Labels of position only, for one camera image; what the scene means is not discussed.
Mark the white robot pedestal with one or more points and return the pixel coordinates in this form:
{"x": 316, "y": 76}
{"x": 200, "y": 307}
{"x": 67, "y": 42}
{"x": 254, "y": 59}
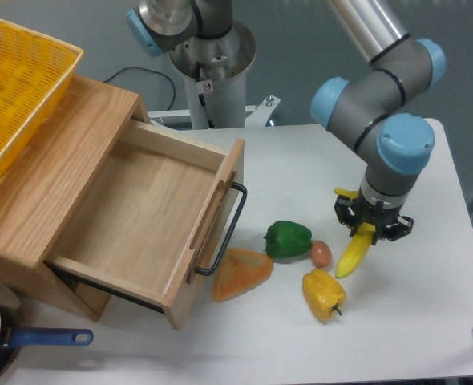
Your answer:
{"x": 214, "y": 73}

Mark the black metal drawer handle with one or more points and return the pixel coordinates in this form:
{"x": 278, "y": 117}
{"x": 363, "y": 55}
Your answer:
{"x": 206, "y": 272}

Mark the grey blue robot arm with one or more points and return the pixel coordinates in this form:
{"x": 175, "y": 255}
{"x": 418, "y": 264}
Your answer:
{"x": 366, "y": 116}

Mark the brown egg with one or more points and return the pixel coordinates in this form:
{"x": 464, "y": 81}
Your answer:
{"x": 321, "y": 254}

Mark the yellow bell pepper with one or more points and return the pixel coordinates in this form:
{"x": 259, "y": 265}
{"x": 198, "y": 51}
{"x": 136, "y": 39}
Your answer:
{"x": 323, "y": 293}

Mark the wooden cabinet box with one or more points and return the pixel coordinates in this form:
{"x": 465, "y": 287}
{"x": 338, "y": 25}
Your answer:
{"x": 42, "y": 189}

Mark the yellow plastic basket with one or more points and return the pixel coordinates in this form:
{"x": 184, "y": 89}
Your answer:
{"x": 35, "y": 71}

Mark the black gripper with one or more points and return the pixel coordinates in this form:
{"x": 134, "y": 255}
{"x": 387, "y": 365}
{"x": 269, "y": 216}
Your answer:
{"x": 380, "y": 214}

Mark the blue handled frying pan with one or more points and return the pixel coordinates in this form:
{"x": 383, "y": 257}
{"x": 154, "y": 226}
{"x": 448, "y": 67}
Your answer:
{"x": 13, "y": 337}

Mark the green bell pepper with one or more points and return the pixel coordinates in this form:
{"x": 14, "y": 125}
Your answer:
{"x": 286, "y": 239}

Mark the orange triangular sandwich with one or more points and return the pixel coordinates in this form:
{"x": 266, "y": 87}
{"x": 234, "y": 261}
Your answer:
{"x": 240, "y": 271}

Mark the wooden drawer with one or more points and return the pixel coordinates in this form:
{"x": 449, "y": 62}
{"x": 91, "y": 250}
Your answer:
{"x": 159, "y": 207}

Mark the yellow banana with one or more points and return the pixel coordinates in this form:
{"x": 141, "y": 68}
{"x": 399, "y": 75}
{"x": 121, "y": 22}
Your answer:
{"x": 356, "y": 250}

